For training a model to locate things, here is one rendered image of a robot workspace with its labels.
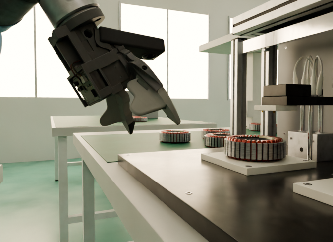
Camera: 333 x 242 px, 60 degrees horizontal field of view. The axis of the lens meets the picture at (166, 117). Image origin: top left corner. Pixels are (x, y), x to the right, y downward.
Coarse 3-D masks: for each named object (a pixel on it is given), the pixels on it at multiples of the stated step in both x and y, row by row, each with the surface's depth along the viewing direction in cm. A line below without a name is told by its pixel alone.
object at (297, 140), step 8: (288, 136) 63; (296, 136) 61; (304, 136) 59; (320, 136) 56; (328, 136) 57; (288, 144) 63; (296, 144) 61; (304, 144) 59; (320, 144) 56; (328, 144) 57; (288, 152) 63; (296, 152) 61; (304, 152) 59; (312, 152) 57; (320, 152) 56; (328, 152) 57; (320, 160) 57; (328, 160) 57
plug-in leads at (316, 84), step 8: (304, 56) 62; (296, 64) 62; (312, 64) 61; (320, 64) 59; (304, 72) 59; (312, 72) 58; (320, 72) 59; (296, 80) 61; (304, 80) 59; (312, 80) 57; (320, 80) 58; (312, 88) 57; (320, 88) 58
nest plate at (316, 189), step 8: (296, 184) 36; (304, 184) 36; (312, 184) 36; (320, 184) 36; (328, 184) 36; (296, 192) 36; (304, 192) 35; (312, 192) 34; (320, 192) 33; (328, 192) 33; (320, 200) 33; (328, 200) 32
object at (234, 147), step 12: (228, 144) 53; (240, 144) 51; (252, 144) 50; (264, 144) 49; (276, 144) 50; (228, 156) 55; (240, 156) 51; (252, 156) 50; (264, 156) 50; (276, 156) 50
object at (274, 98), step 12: (288, 84) 53; (300, 84) 55; (264, 96) 59; (276, 96) 56; (288, 96) 53; (300, 96) 54; (312, 96) 56; (264, 108) 56; (276, 108) 53; (288, 108) 54; (300, 108) 62; (312, 108) 60; (300, 120) 62
